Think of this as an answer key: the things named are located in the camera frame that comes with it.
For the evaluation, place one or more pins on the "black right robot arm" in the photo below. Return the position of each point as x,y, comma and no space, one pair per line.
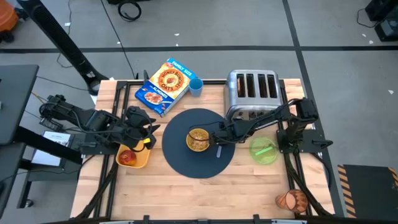
298,115

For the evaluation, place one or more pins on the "white paper sheet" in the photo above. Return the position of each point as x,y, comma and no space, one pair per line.
49,155

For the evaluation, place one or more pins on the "black power adapter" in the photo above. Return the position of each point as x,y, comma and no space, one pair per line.
51,126

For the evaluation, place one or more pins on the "blue plastic cup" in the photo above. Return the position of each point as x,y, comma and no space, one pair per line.
196,85

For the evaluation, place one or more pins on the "orange bucket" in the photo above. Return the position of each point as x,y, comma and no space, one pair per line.
7,17

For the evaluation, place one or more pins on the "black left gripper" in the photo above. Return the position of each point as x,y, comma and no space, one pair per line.
136,130

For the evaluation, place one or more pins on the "black mat with striped edges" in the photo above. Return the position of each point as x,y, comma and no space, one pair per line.
370,193

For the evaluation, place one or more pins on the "round dark woven placemat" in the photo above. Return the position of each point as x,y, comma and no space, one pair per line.
186,161

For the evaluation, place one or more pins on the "green translucent plate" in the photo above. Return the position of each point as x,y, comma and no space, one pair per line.
267,157

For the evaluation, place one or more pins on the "silver four-slot toaster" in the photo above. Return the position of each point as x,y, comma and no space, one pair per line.
253,102

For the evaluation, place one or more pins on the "black desk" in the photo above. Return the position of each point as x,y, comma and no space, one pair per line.
15,99

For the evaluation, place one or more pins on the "brown toast slice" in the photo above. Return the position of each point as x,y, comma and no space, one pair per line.
239,85

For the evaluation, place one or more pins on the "blue cereal box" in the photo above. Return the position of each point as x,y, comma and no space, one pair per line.
168,84

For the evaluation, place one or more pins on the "black equipment box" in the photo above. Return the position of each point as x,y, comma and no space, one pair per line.
385,18

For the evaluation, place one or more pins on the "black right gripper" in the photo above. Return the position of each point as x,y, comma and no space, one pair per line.
228,132

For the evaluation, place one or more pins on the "yellow patterned bowl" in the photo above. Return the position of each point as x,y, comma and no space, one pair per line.
192,148

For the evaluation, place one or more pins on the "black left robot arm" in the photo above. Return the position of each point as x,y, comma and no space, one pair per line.
93,121

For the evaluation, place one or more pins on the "yellow plastic bin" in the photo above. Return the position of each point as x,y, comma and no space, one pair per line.
141,158

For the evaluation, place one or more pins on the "pale plastic spoon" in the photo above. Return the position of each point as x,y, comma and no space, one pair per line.
219,151

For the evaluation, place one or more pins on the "cereal flakes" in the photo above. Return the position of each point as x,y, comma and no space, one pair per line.
197,134

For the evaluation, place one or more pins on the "green plastic utensil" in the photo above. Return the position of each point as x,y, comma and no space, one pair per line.
263,151

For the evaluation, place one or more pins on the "red apple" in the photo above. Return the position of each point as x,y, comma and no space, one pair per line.
127,158

